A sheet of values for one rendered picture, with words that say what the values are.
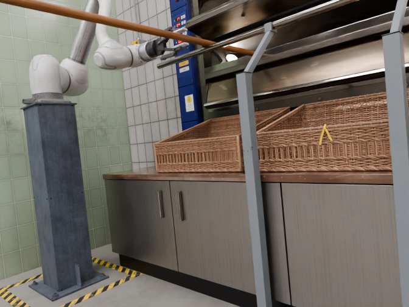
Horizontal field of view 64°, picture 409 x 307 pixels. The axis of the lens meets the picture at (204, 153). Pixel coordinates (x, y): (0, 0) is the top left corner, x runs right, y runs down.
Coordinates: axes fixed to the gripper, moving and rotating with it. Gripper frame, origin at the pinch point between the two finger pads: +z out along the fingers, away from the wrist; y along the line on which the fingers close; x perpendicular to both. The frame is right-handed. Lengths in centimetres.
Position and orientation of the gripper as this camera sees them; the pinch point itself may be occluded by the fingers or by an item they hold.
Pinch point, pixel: (181, 38)
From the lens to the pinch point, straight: 155.6
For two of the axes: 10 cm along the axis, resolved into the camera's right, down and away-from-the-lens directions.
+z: 7.4, -0.4, -6.7
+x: -6.7, 0.9, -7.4
